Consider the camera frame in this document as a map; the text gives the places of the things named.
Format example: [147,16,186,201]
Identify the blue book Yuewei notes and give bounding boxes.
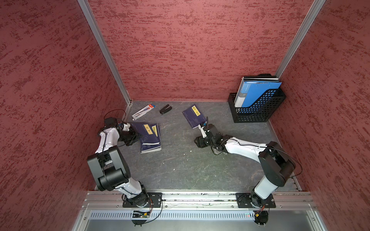
[140,124,161,154]

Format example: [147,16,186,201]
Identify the blue book Tang poems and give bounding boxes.
[182,104,207,129]

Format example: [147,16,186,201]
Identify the blue book Zhuangzi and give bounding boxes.
[131,123,160,145]

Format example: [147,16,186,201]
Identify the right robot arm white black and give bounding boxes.
[194,122,296,208]

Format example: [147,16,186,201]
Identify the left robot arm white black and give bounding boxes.
[87,117,149,208]

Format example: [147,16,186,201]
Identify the white red pen package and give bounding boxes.
[132,104,156,121]

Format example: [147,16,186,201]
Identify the black stapler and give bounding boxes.
[160,104,172,115]

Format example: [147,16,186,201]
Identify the black mesh file holder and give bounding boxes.
[228,89,286,123]

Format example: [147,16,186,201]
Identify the blue folder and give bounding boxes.
[234,80,281,107]

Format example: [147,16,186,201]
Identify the dark folders behind blue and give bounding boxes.
[242,74,279,82]

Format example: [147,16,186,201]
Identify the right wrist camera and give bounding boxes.
[198,125,207,138]

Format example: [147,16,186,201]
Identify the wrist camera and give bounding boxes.
[198,125,207,138]
[120,122,131,131]

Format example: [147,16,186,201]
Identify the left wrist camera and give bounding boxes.
[120,122,131,131]

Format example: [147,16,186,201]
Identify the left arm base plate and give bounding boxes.
[121,192,163,208]

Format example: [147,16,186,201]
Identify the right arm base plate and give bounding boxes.
[236,193,276,209]

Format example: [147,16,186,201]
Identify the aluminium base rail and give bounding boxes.
[73,191,327,231]

